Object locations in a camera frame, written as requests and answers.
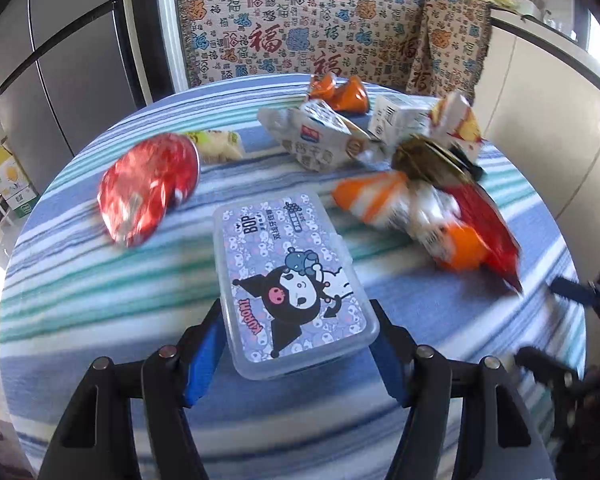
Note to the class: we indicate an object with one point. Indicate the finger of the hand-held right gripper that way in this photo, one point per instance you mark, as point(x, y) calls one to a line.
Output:
point(572, 290)
point(545, 365)

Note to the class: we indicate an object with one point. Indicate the large printed sofa cloth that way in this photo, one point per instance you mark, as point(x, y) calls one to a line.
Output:
point(280, 25)

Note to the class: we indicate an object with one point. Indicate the orange white wrapper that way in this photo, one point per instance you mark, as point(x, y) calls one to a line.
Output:
point(380, 195)

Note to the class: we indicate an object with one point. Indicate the white yellow red packet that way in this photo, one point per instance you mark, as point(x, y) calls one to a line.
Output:
point(457, 120)

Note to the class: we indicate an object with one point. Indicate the red foil snack bag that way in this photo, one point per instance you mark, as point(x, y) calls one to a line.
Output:
point(147, 190)

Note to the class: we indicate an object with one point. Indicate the clear cartoon print plastic box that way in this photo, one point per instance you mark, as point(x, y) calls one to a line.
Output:
point(292, 285)

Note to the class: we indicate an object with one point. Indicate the white drink carton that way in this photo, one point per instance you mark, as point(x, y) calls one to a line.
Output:
point(397, 117)

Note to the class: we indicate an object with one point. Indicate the cream kitchen cabinet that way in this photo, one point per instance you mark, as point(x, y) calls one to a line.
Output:
point(545, 125)

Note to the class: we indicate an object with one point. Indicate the yellow green cardboard box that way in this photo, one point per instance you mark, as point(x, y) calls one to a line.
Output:
point(10, 180)

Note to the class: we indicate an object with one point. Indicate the grey refrigerator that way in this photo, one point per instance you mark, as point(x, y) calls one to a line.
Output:
point(65, 65)

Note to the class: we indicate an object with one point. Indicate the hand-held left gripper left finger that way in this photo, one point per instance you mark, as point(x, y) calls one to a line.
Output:
point(202, 360)

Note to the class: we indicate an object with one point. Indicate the striped tablecloth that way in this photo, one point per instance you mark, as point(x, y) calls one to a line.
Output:
point(105, 290)

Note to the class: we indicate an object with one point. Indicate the orange crumpled snack wrapper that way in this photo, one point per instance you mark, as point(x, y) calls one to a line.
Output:
point(342, 92)

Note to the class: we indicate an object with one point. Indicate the small printed sofa cloth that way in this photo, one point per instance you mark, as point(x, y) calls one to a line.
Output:
point(450, 40)

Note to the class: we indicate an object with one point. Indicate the cream snack packet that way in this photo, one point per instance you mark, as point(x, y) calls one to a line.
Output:
point(220, 145)

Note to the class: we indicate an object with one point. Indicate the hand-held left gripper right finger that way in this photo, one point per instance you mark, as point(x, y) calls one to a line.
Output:
point(386, 366)

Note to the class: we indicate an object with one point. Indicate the red snack packet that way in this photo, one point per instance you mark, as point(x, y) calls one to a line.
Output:
point(490, 225)

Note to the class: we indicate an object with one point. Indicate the grey foil cereal packet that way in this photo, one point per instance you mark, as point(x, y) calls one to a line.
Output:
point(315, 135)

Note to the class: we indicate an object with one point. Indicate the brown gold wrapper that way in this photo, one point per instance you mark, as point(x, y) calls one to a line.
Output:
point(425, 160)

